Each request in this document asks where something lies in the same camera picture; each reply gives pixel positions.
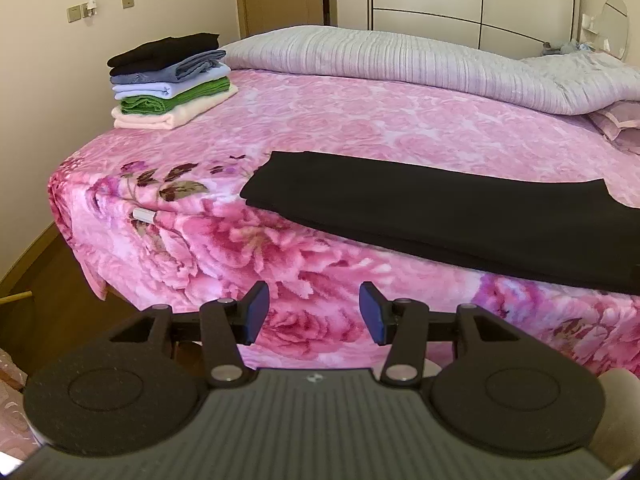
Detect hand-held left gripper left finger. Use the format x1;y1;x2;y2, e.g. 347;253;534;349
107;280;271;388

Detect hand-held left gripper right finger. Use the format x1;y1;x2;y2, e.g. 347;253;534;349
359;281;526;388

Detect black pants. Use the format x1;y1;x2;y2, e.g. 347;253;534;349
240;151;640;296

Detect stack of folded clothes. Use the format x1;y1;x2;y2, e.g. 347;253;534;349
112;84;239;131

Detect pink floral blanket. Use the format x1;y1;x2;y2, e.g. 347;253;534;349
47;67;640;378

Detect folded green garment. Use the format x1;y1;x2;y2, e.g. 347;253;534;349
119;76;231;115

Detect folded light blue garment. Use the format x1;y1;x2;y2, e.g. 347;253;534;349
112;62;232;100

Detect grey striped quilt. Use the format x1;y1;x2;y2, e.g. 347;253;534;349
220;25;640;116

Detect folded grey-blue garment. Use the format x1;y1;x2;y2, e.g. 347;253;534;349
110;50;227;85

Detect folded black garment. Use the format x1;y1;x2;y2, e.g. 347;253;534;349
106;32;221;77

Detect mauve pillow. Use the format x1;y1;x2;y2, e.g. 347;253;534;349
587;100;640;156

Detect oval mirror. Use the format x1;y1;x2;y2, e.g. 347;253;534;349
595;0;630;58

